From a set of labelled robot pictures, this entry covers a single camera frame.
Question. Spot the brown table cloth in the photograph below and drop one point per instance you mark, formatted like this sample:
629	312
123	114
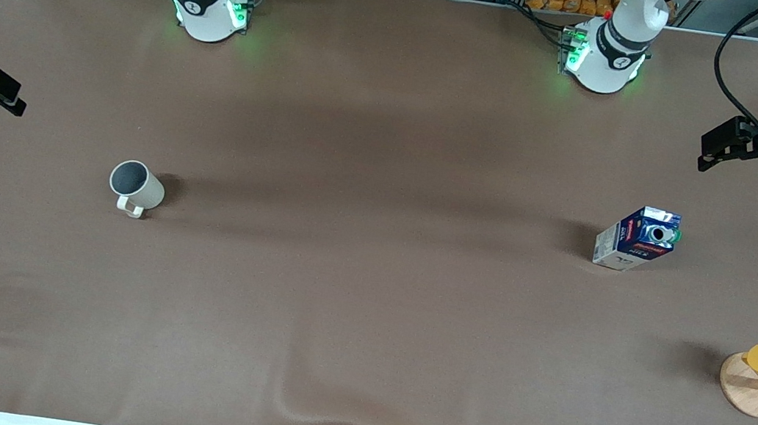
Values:
365	314

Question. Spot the blue white milk carton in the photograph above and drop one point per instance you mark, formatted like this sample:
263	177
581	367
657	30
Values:
634	241

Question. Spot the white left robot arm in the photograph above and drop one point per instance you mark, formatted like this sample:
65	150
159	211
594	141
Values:
608	63

